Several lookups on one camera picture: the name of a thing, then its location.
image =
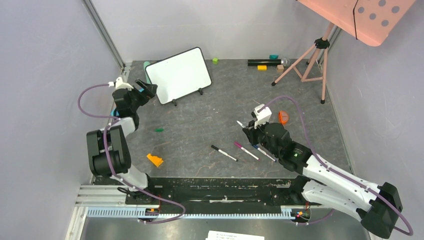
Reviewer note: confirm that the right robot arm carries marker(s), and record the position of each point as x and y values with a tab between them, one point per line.
376	207

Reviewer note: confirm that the white paper sheet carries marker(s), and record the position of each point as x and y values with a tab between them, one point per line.
220	235

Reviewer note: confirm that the yellow block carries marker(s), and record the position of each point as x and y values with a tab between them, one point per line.
261	67

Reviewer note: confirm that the mint green toy marker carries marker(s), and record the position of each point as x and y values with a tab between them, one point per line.
145	64

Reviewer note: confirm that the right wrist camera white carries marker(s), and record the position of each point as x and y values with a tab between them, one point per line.
261	115

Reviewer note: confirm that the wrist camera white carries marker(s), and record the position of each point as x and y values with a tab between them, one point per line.
119	83
261	115

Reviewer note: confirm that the lime green cube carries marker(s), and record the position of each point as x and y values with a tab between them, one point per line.
215	60

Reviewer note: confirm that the blue toy marker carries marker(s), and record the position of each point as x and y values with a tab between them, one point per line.
115	113

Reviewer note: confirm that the light blue cable duct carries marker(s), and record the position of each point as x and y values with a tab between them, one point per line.
142	213

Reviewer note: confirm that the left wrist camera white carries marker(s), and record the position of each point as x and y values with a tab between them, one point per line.
119	83

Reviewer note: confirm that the green whiteboard marker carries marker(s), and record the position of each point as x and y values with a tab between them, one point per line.
241	124

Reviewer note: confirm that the black capped whiteboard marker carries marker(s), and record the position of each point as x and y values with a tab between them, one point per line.
223	152

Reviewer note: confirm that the white whiteboard black frame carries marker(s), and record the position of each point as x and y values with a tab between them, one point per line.
179	75

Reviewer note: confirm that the teal block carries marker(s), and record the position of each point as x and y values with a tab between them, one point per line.
273	56

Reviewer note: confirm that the blue capped whiteboard marker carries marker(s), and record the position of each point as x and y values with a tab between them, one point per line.
264	153

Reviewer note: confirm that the pink tripod stand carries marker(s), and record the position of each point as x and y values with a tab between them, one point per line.
320	45

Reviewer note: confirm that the orange rounded toy brick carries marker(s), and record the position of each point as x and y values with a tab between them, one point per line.
283	117

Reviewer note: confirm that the black cylinder tube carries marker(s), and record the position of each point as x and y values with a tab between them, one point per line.
264	62

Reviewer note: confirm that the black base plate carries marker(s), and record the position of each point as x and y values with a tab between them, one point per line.
221	195

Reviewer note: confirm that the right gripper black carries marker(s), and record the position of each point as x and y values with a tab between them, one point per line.
251	131

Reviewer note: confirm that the orange wedge toy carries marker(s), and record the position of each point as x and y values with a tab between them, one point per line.
157	161

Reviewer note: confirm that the purple capped whiteboard marker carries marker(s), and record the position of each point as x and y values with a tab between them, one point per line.
237	144

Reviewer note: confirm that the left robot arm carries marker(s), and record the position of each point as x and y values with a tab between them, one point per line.
108	152

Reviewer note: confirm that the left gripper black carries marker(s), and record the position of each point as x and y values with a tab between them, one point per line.
146	96

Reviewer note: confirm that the pink perforated panel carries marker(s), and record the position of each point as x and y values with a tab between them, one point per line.
369	21

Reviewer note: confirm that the beige wooden block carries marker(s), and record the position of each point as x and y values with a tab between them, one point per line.
280	68

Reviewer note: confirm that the clear round bulb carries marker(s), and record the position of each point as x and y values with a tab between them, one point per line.
286	62

